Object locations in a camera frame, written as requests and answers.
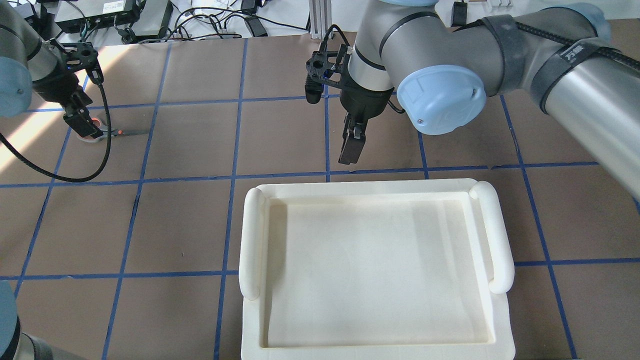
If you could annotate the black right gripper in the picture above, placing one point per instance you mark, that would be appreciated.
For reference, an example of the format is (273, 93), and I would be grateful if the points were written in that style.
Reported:
(363, 102)

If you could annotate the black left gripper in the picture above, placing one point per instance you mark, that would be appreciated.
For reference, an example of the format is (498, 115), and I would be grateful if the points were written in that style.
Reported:
(54, 86)

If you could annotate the orange grey handled scissors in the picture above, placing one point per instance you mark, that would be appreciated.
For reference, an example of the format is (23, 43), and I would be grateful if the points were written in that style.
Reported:
(103, 132)

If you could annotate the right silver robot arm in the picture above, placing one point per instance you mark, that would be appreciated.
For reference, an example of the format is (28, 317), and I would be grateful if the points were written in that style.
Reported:
(561, 55)

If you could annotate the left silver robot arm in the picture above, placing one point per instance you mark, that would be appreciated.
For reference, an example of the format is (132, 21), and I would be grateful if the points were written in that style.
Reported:
(31, 65)

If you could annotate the black electronics box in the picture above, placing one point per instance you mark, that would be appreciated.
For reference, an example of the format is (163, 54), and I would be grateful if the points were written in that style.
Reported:
(143, 19)

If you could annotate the white foam tray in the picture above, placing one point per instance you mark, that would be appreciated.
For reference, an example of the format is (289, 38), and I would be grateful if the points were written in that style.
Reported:
(376, 270)

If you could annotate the black power adapter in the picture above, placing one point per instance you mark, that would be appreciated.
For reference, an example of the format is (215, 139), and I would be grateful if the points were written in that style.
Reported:
(255, 27)

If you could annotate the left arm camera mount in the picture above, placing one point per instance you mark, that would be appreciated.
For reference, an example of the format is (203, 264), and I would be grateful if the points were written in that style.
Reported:
(80, 56)

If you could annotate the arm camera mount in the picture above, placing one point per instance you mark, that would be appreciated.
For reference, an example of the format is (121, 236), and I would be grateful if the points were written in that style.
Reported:
(80, 56)
(325, 68)

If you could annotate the right arm camera mount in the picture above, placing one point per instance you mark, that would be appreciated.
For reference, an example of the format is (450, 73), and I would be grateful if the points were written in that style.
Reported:
(325, 68)

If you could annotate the aluminium frame post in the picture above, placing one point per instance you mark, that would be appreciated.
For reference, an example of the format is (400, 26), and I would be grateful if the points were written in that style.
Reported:
(320, 16)

